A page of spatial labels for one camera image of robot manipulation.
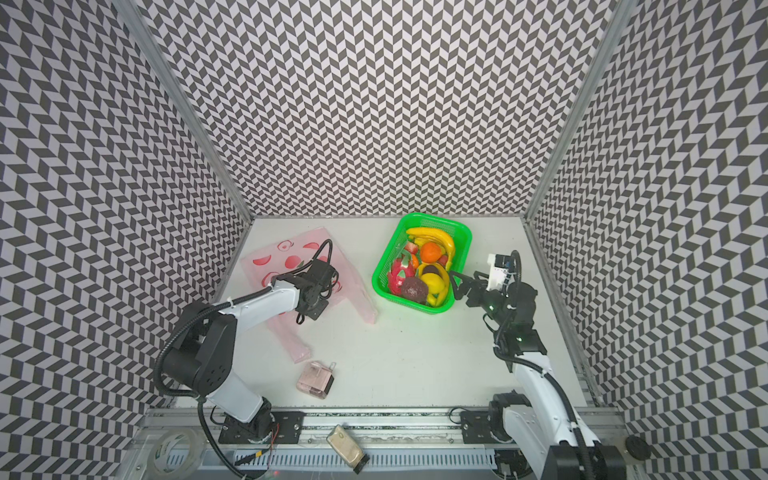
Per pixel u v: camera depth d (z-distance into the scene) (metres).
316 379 0.75
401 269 0.91
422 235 1.05
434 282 0.91
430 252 0.96
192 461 0.66
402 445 0.71
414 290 0.85
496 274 0.69
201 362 0.45
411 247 1.04
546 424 0.46
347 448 0.68
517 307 0.57
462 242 1.00
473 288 0.69
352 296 0.96
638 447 0.68
